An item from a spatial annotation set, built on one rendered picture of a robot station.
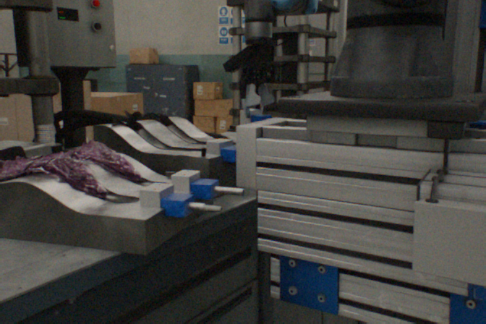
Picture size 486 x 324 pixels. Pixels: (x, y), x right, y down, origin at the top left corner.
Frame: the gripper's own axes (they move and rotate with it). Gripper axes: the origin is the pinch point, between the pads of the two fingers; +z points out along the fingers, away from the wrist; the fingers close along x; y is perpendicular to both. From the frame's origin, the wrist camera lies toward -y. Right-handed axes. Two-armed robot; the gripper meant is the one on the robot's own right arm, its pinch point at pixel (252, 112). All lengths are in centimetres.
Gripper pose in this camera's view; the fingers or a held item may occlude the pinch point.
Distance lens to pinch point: 134.8
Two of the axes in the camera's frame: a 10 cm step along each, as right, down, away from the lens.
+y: 8.1, 0.9, -5.8
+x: 5.9, -1.3, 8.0
